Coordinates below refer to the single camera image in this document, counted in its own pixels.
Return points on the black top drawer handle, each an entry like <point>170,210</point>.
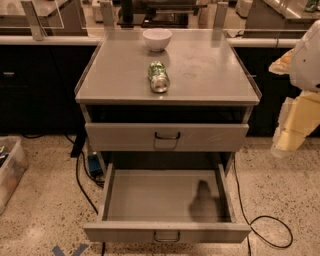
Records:
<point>160,137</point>

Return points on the grey metal drawer cabinet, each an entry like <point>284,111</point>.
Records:
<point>208,84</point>

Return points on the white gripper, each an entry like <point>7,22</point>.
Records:
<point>308,63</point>

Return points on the grey drawer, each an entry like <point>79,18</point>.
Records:
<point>140,137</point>
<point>137,202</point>

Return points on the clear plastic storage bin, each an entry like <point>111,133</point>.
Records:
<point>13,164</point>

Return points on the grey top drawer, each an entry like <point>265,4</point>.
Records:
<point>140,137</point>

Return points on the blue power box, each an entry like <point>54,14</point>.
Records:
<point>94,165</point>

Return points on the metal middle drawer handle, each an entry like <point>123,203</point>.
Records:
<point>166,236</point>

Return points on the white ceramic bowl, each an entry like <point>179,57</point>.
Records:
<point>157,39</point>

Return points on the long counter rail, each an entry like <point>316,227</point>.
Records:
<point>80,40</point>

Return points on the green soda can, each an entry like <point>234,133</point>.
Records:
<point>158,78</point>

